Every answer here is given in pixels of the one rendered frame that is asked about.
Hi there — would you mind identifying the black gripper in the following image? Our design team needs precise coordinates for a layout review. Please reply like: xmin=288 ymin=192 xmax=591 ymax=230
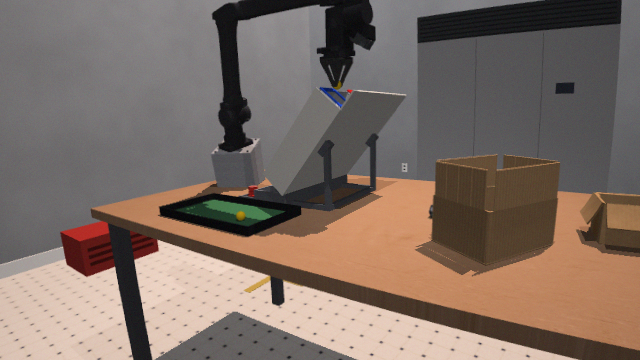
xmin=317 ymin=26 xmax=355 ymax=87

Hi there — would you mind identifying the red plug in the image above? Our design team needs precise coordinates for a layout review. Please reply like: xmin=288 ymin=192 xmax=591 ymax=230
xmin=248 ymin=185 xmax=258 ymax=197

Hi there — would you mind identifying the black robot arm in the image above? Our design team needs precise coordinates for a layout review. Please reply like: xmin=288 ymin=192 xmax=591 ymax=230
xmin=212 ymin=0 xmax=376 ymax=152

